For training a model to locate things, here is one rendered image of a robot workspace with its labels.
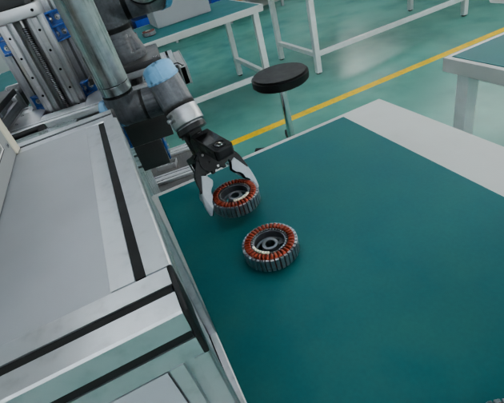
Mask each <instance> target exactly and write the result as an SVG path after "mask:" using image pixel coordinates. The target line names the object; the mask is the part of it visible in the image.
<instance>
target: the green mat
mask: <svg viewBox="0 0 504 403"><path fill-rule="evenodd" d="M244 161H245V163H246V164H247V165H248V167H249V168H250V170H251V171H252V173H253V175H254V176H255V178H256V180H257V182H258V189H259V193H260V195H261V201H260V202H259V205H258V207H257V208H255V209H254V210H253V211H252V212H250V213H248V214H245V215H244V216H242V215H241V217H235V218H226V217H222V216H219V215H217V214H216V213H215V211H214V216H210V215H209V213H208V212H207V211H206V208H205V206H204V205H203V203H202V201H200V199H199V188H198V186H197V185H196V183H195V181H194V182H191V183H189V184H186V185H184V186H181V187H179V188H177V189H175V190H172V191H170V192H168V193H166V194H163V195H161V196H158V198H159V200H160V202H161V204H162V208H163V209H164V211H165V213H166V216H167V218H168V221H169V223H170V226H171V228H172V230H173V232H174V235H175V237H176V239H177V241H178V244H179V246H180V249H181V251H182V253H183V256H184V258H185V259H186V263H187V265H188V267H189V269H190V272H191V274H192V276H193V279H194V281H195V284H196V286H197V287H198V291H199V293H200V294H201V297H202V300H203V302H204V304H205V306H206V309H207V311H208V314H209V315H210V319H211V321H212V322H213V325H214V328H215V330H216V332H217V334H218V337H219V339H220V341H221V343H222V346H223V349H224V350H225V352H226V355H227V357H228V360H229V362H230V365H231V367H232V369H233V371H234V374H235V376H236V378H237V380H238V383H239V385H240V387H241V390H242V392H243V395H244V397H245V399H246V402H247V403H486V402H488V401H492V402H493V400H495V399H500V401H502V399H503V398H504V197H503V196H502V195H500V194H497V193H495V192H494V191H492V190H489V189H487V188H486V187H484V186H481V185H479V184H478V183H476V182H473V181H471V180H470V179H468V178H465V177H463V176H462V175H460V174H457V173H455V172H454V171H452V170H449V169H447V168H446V167H444V166H441V165H439V164H438V163H436V162H433V161H431V160H430V159H428V158H425V157H423V156H422V155H419V154H416V153H415V152H413V151H411V150H408V149H407V148H405V147H403V146H400V145H399V144H397V143H395V142H392V141H391V140H389V139H387V138H384V137H383V136H381V135H379V134H376V133H375V132H373V131H371V130H368V129H367V128H365V127H363V126H360V125H359V124H357V123H355V122H352V121H351V120H349V119H347V118H344V117H342V118H339V119H337V120H335V121H332V122H330V123H328V124H325V125H324V126H320V127H318V128H317V129H314V130H311V131H309V132H307V133H305V134H302V135H300V136H297V137H296V138H292V139H290V140H289V141H286V142H283V143H282V144H279V145H277V146H274V147H272V148H270V149H268V150H265V151H262V152H261V153H259V154H255V155H254V156H251V157H249V158H246V159H244ZM275 222H276V223H282V224H286V225H288V226H290V227H292V229H294V231H295V232H296V234H297V236H298V243H299V254H298V256H297V257H296V259H295V260H294V261H293V262H292V263H290V265H288V266H286V268H284V269H283V268H282V269H280V270H278V268H277V271H273V270H272V272H268V271H267V272H263V271H262V272H261V271H259V270H256V269H253V268H251V267H250V266H249V264H247V262H246V259H245V256H244V253H243V251H242V243H243V240H244V238H245V236H246V235H247V234H248V233H250V231H251V230H253V229H255V228H256V229H257V227H258V226H261V225H265V224H267V223H268V224H270V223H273V224H274V223H275Z"/></svg>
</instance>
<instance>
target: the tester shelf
mask: <svg viewBox="0 0 504 403"><path fill-rule="evenodd" d="M18 146H19V147H20V150H19V152H18V154H16V157H15V160H14V165H13V169H12V172H11V175H10V180H9V184H8V187H7V191H6V196H5V199H4V202H3V205H2V211H1V214H0V403H109V402H111V401H113V400H115V399H116V398H118V397H120V396H122V395H124V394H126V393H128V392H129V391H131V390H133V389H136V388H137V387H139V386H141V385H143V384H145V383H147V382H148V381H151V380H153V379H154V378H156V377H158V376H160V375H162V374H164V373H166V372H167V371H169V370H171V369H173V368H175V367H177V366H179V365H180V364H182V363H184V362H186V361H188V360H190V359H191V358H193V357H196V356H198V355H199V354H201V353H204V352H205V353H206V352H208V351H209V350H210V349H209V346H208V345H207V342H206V339H205V337H204V334H203V332H202V328H201V326H200V324H199V322H198V319H197V316H196V313H195V312H194V308H193V306H192V304H191V301H190V298H189V296H188V293H187V292H186V288H185V286H184V283H183V281H182V278H181V275H180V273H179V271H178V267H177V266H176V263H175V260H174V257H173V255H172V253H171V251H170V247H169V245H168V242H167V240H166V237H165V234H164V233H163V230H162V227H161V225H160V222H159V220H158V216H157V214H156V212H155V210H154V207H153V204H152V202H151V200H150V196H149V194H148V192H147V189H146V186H145V184H144V181H143V179H142V175H141V174H140V171H139V169H138V166H137V163H136V161H135V159H134V155H133V153H132V151H131V148H130V145H129V142H128V141H127V138H126V135H125V133H124V131H123V129H122V127H121V125H120V122H119V120H118V118H117V116H116V114H115V112H114V110H113V109H110V110H107V111H104V112H102V113H100V114H96V115H94V116H91V117H89V118H85V119H83V120H81V121H78V122H75V123H72V124H70V125H68V126H63V127H62V128H59V129H56V130H53V131H50V132H49V133H46V134H43V135H40V136H37V137H36V138H31V139H29V140H27V141H24V142H21V143H18Z"/></svg>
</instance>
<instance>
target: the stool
mask: <svg viewBox="0 0 504 403"><path fill-rule="evenodd" d="M308 77H309V69H308V67H307V66H305V65H304V64H302V63H299V62H287V63H282V64H277V65H274V66H270V67H267V68H265V69H264V70H261V71H259V72H257V73H256V74H255V75H254V77H253V78H252V80H251V82H252V86H253V89H254V90H256V91H257V92H259V93H262V94H276V93H279V94H280V98H281V103H282V111H283V115H284V119H285V123H286V130H285V135H286V137H287V138H289V137H291V136H294V128H293V123H292V119H291V114H290V107H289V102H288V97H287V93H286V91H287V90H292V89H294V88H296V87H298V86H300V85H301V84H303V83H304V82H305V81H306V80H307V79H308Z"/></svg>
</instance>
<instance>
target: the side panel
mask: <svg viewBox="0 0 504 403"><path fill-rule="evenodd" d="M144 184H145V182H144ZM145 186H146V184H145ZM146 189H147V187H146ZM147 192H148V194H149V196H150V200H151V202H152V204H153V207H154V210H155V212H156V214H157V216H158V220H159V222H160V225H161V227H162V230H163V233H164V234H165V237H166V240H167V242H168V245H169V247H170V251H171V253H172V255H173V257H174V260H175V263H176V266H177V267H178V271H179V273H180V275H181V278H182V281H183V283H184V286H185V288H186V292H187V293H188V296H189V298H190V301H191V304H192V306H193V308H194V312H195V313H196V316H197V319H198V322H199V324H200V326H201V328H202V332H203V334H204V337H205V339H206V342H207V345H208V346H209V349H210V350H209V351H208V352H206V353H205V352H204V353H201V354H199V355H198V356H196V357H193V358H191V359H190V360H188V361H186V362H184V363H182V364H180V365H179V366H177V367H175V368H173V369H171V370H169V371H168V373H169V374H170V375H171V376H172V378H173V379H174V381H175V383H176V384H177V386H178V387H179V388H180V390H181V391H182V393H183V395H184V396H185V398H186V399H187V400H188V402H189V403H247V402H246V399H245V397H244V395H243V392H242V390H241V387H240V385H239V383H238V380H237V378H236V376H235V374H234V371H233V369H232V367H231V365H230V362H229V360H228V357H227V355H226V352H225V350H224V349H223V346H222V343H221V341H220V339H219V337H218V334H217V332H216V330H215V328H214V325H213V323H212V321H211V320H210V317H209V315H208V313H207V312H206V309H205V306H204V305H203V303H202V300H201V298H200V297H199V295H198V292H197V290H196V289H195V287H194V283H193V282H192V280H191V278H190V275H189V274H188V272H187V270H186V267H185V266H184V264H183V261H182V259H181V257H180V255H179V253H178V251H177V249H176V247H175V245H174V243H173V240H172V238H171V236H170V234H169V232H168V230H167V228H166V226H165V224H164V222H163V220H162V217H161V215H160V213H159V212H158V209H157V207H156V205H155V204H154V201H153V199H152V197H151V195H150V192H149V190H148V189H147Z"/></svg>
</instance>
